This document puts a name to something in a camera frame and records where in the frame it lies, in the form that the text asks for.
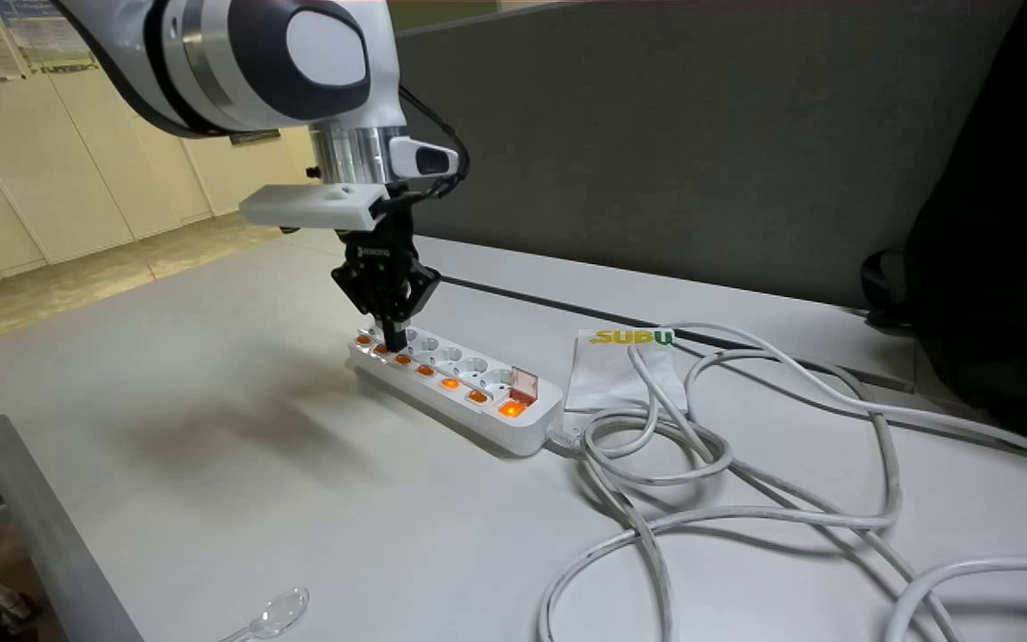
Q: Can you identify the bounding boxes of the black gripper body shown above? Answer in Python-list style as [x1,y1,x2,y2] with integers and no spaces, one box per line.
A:
[328,218,445,325]

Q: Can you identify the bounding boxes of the white power strip orange switches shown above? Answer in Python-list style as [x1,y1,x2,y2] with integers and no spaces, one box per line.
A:
[345,319,568,461]

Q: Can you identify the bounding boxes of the clear plastic bag yellow print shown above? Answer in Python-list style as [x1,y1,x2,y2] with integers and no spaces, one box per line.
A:
[559,325,691,419]

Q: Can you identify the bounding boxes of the clear plastic spoon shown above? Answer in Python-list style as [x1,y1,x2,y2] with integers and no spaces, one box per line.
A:
[218,585,314,642]

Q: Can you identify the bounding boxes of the grey partition panel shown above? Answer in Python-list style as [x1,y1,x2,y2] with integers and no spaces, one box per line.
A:
[390,0,1023,310]

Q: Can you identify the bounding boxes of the landscape photo poster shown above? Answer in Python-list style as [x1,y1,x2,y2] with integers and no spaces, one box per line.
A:
[0,0,103,77]

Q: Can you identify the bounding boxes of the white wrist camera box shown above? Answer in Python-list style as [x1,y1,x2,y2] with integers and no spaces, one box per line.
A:
[237,177,382,234]

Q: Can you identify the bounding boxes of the black robot wrist cable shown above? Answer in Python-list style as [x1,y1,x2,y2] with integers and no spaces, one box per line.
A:
[396,85,477,203]

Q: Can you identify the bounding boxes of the grey desk cable cover flap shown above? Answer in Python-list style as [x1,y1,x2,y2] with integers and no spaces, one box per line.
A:
[409,231,938,387]

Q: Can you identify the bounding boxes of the thick white power cable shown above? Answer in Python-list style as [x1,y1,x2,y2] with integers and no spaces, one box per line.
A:
[531,319,1027,642]

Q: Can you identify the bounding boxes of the thin white cable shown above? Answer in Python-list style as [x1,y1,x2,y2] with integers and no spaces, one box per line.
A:
[880,552,1027,642]

